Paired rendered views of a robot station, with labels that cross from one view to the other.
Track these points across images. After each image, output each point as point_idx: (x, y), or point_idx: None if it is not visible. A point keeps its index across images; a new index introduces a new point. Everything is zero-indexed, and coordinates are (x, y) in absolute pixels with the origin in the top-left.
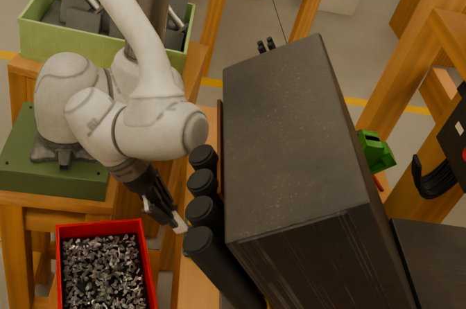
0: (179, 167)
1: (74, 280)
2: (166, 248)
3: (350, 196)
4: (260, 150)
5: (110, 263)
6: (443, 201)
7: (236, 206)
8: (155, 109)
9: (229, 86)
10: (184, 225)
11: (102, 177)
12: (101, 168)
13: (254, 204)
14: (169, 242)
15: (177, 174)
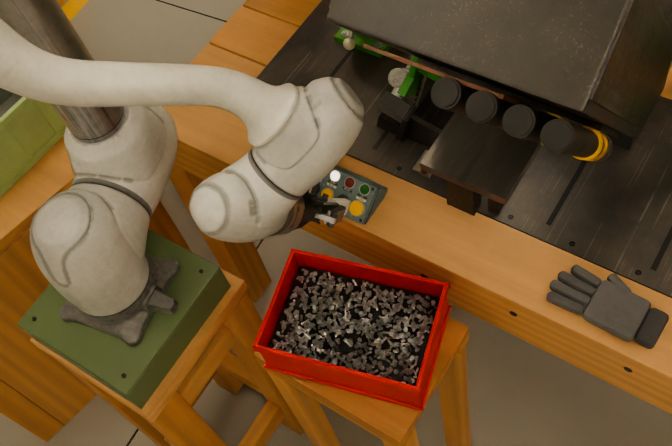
0: (185, 188)
1: (333, 354)
2: (246, 274)
3: None
4: (496, 32)
5: (331, 307)
6: None
7: (549, 83)
8: (306, 122)
9: (367, 24)
10: (345, 200)
11: (209, 269)
12: (193, 264)
13: (560, 65)
14: (244, 265)
15: (187, 198)
